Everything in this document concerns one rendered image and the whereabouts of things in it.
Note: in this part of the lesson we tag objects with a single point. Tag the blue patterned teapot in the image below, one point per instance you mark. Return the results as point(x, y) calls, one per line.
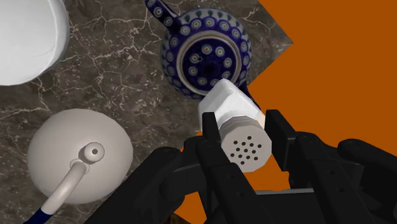
point(204, 52)

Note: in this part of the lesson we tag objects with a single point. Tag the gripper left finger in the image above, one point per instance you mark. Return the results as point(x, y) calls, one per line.
point(217, 173)

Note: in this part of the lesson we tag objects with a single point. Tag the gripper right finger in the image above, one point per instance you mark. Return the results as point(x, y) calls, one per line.
point(325, 173)

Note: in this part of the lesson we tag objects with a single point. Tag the white salt shaker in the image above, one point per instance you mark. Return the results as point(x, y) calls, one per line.
point(238, 124)

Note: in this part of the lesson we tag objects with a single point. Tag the white round teapot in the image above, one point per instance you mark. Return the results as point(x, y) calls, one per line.
point(74, 155)

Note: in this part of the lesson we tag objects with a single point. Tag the white bowl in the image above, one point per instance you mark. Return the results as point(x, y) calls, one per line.
point(28, 37)

